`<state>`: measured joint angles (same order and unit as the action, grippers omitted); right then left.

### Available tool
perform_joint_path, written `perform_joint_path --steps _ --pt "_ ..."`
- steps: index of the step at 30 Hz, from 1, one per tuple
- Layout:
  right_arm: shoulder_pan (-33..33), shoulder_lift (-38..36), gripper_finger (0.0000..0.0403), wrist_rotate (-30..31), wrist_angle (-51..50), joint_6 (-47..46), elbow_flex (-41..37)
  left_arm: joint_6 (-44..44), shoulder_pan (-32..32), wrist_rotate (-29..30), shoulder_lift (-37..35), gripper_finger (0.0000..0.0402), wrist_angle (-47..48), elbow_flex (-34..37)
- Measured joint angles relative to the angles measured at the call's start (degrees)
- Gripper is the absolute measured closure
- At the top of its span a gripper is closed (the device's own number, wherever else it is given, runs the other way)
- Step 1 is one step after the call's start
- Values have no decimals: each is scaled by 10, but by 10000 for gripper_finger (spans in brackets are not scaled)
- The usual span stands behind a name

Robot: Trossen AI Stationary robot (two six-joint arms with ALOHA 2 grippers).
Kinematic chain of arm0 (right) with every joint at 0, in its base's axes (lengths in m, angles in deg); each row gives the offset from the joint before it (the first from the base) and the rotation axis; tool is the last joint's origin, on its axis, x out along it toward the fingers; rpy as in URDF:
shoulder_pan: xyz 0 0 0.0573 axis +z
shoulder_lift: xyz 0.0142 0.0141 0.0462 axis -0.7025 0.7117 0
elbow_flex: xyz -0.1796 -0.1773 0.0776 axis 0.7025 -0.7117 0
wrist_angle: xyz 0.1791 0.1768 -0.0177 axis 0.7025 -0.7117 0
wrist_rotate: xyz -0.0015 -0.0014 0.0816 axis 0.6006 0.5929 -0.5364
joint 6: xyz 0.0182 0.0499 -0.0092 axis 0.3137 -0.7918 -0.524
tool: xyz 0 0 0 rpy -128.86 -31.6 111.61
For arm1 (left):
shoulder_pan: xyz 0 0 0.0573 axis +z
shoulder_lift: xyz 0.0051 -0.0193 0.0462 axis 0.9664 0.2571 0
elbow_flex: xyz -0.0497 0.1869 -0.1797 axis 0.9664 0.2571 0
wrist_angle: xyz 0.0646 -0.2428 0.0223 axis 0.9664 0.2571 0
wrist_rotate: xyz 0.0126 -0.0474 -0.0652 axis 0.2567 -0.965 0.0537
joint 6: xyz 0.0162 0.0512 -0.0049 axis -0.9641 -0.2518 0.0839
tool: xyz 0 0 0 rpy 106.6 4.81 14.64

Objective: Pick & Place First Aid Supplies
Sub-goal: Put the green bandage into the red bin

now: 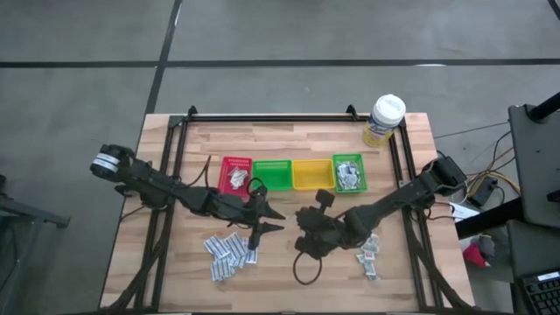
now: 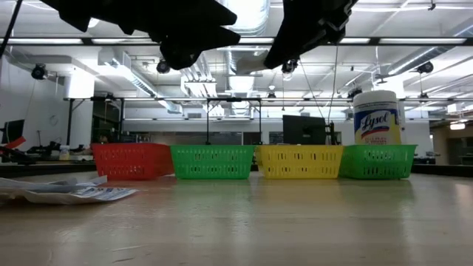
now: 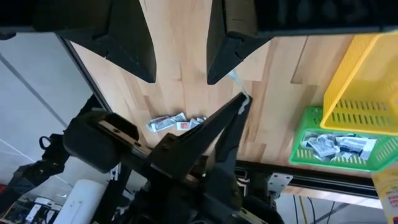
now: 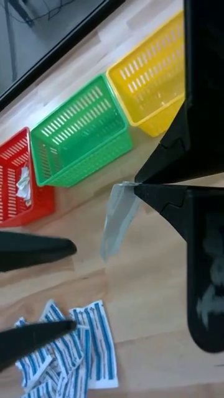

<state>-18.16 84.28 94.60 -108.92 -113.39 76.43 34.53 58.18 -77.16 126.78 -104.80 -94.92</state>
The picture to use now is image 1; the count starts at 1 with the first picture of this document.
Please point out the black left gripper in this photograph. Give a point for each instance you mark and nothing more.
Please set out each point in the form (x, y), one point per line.
(257, 214)

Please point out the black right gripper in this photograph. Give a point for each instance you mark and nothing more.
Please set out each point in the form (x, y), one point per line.
(324, 232)

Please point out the blue striped bandage wrapper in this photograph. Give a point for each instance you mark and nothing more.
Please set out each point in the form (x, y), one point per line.
(236, 245)
(216, 247)
(254, 258)
(228, 267)
(217, 270)
(241, 261)

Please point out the white narrow packet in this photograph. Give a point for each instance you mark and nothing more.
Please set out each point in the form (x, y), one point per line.
(236, 180)

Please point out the alcohol antiseptic pad packet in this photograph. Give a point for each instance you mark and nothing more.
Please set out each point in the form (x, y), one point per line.
(352, 183)
(342, 180)
(354, 168)
(343, 168)
(347, 175)

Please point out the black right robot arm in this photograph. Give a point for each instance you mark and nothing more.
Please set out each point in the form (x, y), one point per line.
(407, 192)

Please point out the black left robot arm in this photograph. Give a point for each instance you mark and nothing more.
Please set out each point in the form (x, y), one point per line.
(149, 184)

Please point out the green plastic basket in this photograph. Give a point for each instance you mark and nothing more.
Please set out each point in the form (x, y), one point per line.
(271, 175)
(334, 175)

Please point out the yellow plastic basket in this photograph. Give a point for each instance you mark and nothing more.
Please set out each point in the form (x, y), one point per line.
(312, 174)

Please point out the red plastic basket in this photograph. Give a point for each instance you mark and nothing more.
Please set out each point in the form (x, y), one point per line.
(224, 164)

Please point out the Lysol wipes canister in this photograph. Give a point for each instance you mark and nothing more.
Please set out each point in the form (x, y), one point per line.
(385, 120)

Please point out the white paper sheet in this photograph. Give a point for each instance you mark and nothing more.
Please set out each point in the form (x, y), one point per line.
(464, 212)

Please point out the red cloth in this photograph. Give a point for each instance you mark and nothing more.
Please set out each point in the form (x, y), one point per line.
(474, 256)

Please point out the black power adapter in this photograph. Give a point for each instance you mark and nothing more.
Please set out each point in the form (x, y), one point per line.
(481, 192)

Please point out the black diagonal beam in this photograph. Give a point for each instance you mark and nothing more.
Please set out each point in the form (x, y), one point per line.
(490, 219)

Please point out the grey cloth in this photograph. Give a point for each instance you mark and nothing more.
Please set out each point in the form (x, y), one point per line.
(494, 245)

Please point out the grey desk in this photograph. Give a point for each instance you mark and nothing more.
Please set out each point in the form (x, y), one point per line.
(525, 245)

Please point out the grey side table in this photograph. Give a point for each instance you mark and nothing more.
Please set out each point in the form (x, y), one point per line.
(538, 166)

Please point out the black keyboard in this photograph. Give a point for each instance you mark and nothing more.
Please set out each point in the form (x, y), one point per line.
(542, 293)

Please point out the grey metal stand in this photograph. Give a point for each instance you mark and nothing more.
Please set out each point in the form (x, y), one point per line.
(26, 219)

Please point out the black pole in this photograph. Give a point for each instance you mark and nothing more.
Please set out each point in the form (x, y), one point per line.
(544, 108)

